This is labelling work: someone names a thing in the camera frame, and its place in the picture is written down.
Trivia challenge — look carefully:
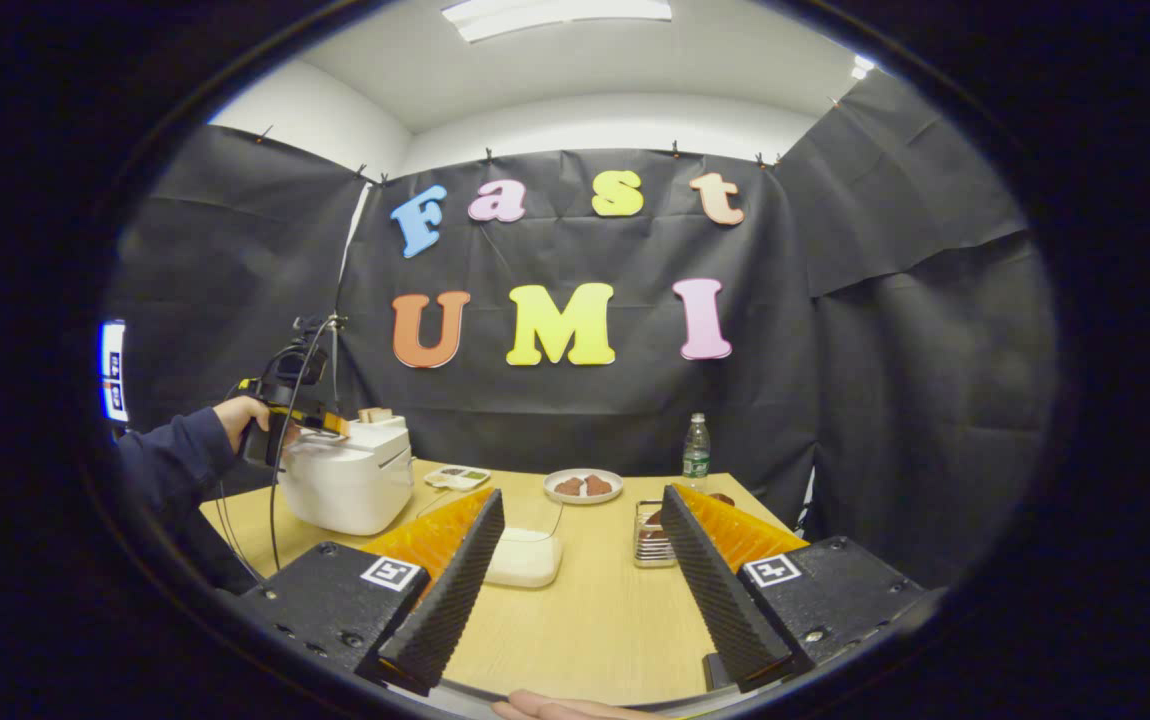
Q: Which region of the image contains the black backdrop cloth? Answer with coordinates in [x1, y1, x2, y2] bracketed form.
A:
[105, 70, 1061, 591]

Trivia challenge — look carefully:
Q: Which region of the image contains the clear box of rice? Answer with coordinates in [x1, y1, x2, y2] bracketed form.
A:
[415, 490, 566, 589]

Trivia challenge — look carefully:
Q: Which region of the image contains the computer monitor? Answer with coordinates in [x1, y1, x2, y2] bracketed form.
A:
[98, 320, 129, 424]

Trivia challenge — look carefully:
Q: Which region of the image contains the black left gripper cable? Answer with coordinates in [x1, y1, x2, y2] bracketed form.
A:
[215, 320, 341, 586]

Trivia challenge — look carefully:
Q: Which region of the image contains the white round plate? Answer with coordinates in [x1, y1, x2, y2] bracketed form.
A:
[543, 468, 625, 506]

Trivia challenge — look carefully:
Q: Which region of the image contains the white divided seasoning dish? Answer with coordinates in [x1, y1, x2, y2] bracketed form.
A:
[423, 465, 492, 492]

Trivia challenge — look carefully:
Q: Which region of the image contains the wire chopstick holder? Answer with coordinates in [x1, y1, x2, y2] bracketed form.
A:
[632, 498, 681, 570]

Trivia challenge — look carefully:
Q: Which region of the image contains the brown wooden spoon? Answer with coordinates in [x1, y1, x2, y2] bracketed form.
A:
[640, 492, 736, 546]

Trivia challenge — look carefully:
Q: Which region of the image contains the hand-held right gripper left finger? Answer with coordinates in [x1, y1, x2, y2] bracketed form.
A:
[235, 488, 506, 698]

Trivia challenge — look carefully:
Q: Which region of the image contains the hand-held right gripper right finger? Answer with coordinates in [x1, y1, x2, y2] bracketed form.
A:
[661, 484, 936, 693]

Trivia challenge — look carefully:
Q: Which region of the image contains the long ceiling light panel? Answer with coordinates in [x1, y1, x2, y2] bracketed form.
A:
[440, 0, 674, 44]

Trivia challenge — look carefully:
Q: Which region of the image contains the green water bottle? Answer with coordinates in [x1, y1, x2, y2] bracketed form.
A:
[682, 413, 712, 492]

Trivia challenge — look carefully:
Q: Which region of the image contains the white rice cooker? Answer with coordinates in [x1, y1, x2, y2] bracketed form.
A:
[278, 415, 416, 537]

